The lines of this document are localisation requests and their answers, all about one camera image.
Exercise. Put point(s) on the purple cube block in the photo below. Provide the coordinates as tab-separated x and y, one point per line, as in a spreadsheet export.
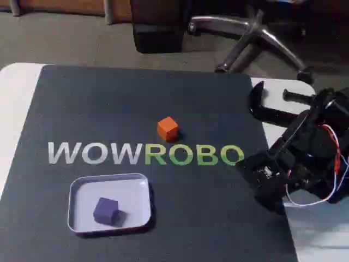
105	211

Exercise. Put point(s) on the orange cube block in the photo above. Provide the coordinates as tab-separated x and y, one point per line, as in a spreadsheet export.
167	128

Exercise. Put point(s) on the black WOWROBO mat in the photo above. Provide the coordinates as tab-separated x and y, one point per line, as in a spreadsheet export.
191	204

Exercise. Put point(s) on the black gripper camera mount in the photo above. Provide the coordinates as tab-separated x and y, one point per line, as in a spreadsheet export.
253	163

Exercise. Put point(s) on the chrome office chair base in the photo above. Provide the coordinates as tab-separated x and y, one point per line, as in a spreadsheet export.
261	35

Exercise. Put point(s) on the white rectangular tray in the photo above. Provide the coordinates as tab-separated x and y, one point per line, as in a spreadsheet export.
136	191

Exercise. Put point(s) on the black table clamp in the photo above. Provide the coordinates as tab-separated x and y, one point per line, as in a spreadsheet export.
261	112

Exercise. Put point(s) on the grey furniture leg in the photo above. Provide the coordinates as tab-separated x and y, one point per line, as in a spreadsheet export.
15	6
109	12

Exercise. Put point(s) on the dark cabinet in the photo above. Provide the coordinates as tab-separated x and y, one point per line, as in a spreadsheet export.
158	30

